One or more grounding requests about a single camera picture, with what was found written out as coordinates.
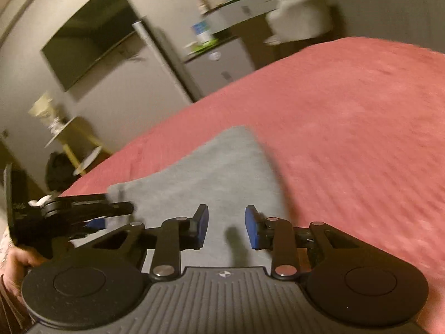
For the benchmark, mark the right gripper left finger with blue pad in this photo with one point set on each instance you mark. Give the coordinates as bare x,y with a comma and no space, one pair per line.
167,241

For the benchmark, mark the grey vanity desk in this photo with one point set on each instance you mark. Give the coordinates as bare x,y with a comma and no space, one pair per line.
246,19

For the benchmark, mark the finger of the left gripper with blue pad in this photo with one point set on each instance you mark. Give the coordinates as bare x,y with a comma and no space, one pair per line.
110,216

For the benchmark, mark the grey sweatpants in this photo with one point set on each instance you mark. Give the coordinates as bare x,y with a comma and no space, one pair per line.
228,173

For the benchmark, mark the person left hand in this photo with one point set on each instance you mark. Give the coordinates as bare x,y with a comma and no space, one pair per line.
18,261

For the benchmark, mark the yellow leg side table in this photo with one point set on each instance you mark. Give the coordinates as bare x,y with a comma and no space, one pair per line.
81,145

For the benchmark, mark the blue white tissue pack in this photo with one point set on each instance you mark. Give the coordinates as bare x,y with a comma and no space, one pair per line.
202,32

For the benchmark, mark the wall mounted television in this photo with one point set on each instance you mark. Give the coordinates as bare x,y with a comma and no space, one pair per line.
95,29

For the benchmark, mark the wrapped flower bouquet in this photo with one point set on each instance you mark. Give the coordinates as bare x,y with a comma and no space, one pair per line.
49,114

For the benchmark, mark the pink ribbed bedspread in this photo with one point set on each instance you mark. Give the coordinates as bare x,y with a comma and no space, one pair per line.
356,129

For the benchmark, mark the grey bedside cabinet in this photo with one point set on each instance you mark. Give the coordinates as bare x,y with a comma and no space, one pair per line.
220,66

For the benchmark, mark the black bag on floor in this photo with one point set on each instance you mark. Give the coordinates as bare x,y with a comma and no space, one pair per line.
59,172

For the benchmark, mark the grey upholstered chair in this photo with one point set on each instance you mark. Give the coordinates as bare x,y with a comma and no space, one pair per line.
298,20

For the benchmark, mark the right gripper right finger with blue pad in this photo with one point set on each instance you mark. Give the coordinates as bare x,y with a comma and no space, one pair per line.
320,252

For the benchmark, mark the white tall heater column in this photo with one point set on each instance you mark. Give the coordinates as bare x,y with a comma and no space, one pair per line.
156,39

